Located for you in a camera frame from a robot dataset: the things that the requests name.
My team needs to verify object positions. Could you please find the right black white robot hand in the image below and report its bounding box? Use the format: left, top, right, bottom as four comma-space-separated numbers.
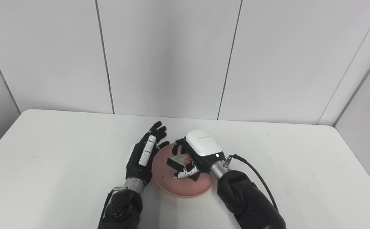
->
172, 129, 227, 179

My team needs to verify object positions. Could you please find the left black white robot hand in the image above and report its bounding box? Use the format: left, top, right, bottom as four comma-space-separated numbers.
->
125, 121, 170, 187

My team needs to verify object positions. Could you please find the chocolate cake slice with fruit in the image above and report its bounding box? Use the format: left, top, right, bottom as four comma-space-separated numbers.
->
167, 154, 200, 182

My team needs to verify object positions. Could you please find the pink round plate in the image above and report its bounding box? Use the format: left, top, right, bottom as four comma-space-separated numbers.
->
152, 143, 217, 198

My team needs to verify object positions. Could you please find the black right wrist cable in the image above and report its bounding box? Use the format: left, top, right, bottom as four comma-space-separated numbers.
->
223, 154, 279, 213

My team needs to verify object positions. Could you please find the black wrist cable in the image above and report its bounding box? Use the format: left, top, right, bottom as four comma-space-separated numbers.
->
223, 154, 279, 213
98, 187, 123, 226

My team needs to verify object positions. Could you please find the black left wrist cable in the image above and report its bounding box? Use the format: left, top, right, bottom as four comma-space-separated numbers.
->
98, 187, 123, 226

